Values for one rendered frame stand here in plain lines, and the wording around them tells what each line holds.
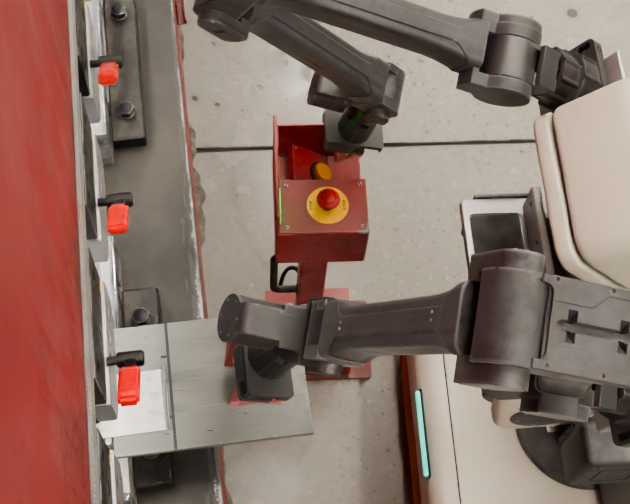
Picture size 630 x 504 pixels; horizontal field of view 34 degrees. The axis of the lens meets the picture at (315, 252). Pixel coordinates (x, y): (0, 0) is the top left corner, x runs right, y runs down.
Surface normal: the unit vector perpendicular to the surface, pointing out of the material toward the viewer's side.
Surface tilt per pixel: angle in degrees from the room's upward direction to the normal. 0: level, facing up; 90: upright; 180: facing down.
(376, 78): 56
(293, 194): 0
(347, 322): 69
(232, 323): 61
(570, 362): 21
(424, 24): 28
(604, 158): 42
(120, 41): 0
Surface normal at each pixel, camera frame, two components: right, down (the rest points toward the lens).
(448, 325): -0.92, -0.21
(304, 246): 0.04, 0.90
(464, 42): 0.35, -0.06
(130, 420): 0.04, -0.44
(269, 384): 0.53, -0.44
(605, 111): -0.64, -0.29
